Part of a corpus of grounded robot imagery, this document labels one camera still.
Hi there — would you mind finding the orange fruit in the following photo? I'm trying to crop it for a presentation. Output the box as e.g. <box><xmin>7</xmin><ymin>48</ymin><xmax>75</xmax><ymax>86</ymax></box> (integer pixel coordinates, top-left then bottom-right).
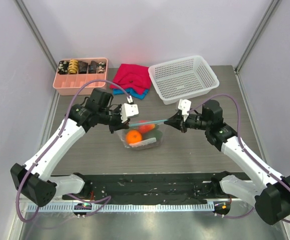
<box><xmin>125</xmin><ymin>129</ymin><xmax>143</xmax><ymax>145</ymax></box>

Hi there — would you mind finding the red pepper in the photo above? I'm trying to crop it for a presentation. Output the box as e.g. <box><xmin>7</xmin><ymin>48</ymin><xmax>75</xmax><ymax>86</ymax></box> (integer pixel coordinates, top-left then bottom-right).
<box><xmin>137</xmin><ymin>120</ymin><xmax>156</xmax><ymax>134</ymax></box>

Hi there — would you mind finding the clear zip top bag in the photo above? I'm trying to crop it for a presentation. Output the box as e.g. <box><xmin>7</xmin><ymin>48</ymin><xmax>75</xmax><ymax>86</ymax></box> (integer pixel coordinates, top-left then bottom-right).
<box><xmin>116</xmin><ymin>119</ymin><xmax>166</xmax><ymax>150</ymax></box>

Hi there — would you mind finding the green avocado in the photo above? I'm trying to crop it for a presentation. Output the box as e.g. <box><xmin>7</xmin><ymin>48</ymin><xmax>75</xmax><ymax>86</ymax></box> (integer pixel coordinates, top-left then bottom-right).
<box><xmin>144</xmin><ymin>130</ymin><xmax>163</xmax><ymax>141</ymax></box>

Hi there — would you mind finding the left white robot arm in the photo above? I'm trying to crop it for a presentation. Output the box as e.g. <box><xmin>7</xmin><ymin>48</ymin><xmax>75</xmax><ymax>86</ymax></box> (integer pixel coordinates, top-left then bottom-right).
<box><xmin>11</xmin><ymin>89</ymin><xmax>139</xmax><ymax>207</ymax></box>

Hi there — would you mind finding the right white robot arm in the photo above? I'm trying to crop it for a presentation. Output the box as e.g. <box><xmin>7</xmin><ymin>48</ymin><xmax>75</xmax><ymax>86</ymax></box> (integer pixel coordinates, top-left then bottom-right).
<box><xmin>164</xmin><ymin>99</ymin><xmax>290</xmax><ymax>225</ymax></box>

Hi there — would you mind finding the blue folded cloth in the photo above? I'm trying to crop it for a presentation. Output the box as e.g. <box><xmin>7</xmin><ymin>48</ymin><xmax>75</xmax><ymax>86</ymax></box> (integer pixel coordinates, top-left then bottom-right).
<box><xmin>113</xmin><ymin>88</ymin><xmax>149</xmax><ymax>100</ymax></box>

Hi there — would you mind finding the black patterned roll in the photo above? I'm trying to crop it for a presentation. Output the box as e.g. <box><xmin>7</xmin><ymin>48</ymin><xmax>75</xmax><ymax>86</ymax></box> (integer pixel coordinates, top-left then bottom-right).
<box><xmin>88</xmin><ymin>60</ymin><xmax>99</xmax><ymax>74</ymax></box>

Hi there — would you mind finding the white plastic basket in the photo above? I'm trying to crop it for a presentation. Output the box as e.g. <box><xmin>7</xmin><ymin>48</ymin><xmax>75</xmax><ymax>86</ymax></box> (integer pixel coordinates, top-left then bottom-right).
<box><xmin>148</xmin><ymin>55</ymin><xmax>219</xmax><ymax>105</ymax></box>

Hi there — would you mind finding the floral end roll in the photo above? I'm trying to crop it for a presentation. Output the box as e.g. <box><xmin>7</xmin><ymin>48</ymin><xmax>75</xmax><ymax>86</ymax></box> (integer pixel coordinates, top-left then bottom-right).
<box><xmin>97</xmin><ymin>61</ymin><xmax>107</xmax><ymax>74</ymax></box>

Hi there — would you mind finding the pink compartment tray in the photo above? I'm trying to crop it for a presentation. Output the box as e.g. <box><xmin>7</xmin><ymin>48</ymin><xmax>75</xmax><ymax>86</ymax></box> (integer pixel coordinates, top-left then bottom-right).
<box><xmin>53</xmin><ymin>57</ymin><xmax>108</xmax><ymax>96</ymax></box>

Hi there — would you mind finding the dark brown roll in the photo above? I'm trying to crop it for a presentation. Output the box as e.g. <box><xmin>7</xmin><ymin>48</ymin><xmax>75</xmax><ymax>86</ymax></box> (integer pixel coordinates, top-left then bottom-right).
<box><xmin>78</xmin><ymin>60</ymin><xmax>88</xmax><ymax>74</ymax></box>

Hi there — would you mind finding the red folded cloth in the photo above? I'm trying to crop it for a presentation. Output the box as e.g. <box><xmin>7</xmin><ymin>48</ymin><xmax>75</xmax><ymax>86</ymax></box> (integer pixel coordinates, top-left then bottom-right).
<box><xmin>112</xmin><ymin>63</ymin><xmax>151</xmax><ymax>95</ymax></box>

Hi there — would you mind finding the yellow striped roll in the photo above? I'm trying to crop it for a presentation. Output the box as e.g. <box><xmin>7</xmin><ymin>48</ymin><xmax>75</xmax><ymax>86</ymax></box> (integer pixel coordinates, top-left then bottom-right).
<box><xmin>68</xmin><ymin>59</ymin><xmax>79</xmax><ymax>75</ymax></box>

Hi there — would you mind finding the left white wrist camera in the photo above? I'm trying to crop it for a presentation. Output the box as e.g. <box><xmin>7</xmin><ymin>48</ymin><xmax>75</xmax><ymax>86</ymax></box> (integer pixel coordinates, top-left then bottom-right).
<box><xmin>120</xmin><ymin>96</ymin><xmax>139</xmax><ymax>123</ymax></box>

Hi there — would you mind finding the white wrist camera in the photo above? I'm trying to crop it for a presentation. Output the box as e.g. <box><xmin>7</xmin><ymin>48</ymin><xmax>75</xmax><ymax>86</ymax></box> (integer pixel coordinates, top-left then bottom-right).
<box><xmin>120</xmin><ymin>96</ymin><xmax>139</xmax><ymax>123</ymax></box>
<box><xmin>176</xmin><ymin>99</ymin><xmax>191</xmax><ymax>121</ymax></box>

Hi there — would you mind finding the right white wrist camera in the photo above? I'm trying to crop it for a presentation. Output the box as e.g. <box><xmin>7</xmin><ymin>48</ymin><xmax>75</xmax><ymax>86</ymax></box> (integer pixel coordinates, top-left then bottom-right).
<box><xmin>176</xmin><ymin>99</ymin><xmax>191</xmax><ymax>121</ymax></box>

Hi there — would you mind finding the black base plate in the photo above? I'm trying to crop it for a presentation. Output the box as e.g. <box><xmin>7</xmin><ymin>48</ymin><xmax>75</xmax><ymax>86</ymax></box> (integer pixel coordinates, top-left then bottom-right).
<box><xmin>62</xmin><ymin>171</ymin><xmax>250</xmax><ymax>205</ymax></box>

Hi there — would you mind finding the white slotted cable duct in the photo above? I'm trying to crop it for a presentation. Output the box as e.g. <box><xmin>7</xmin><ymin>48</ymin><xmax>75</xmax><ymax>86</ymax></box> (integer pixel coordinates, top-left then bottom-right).
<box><xmin>39</xmin><ymin>201</ymin><xmax>214</xmax><ymax>213</ymax></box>

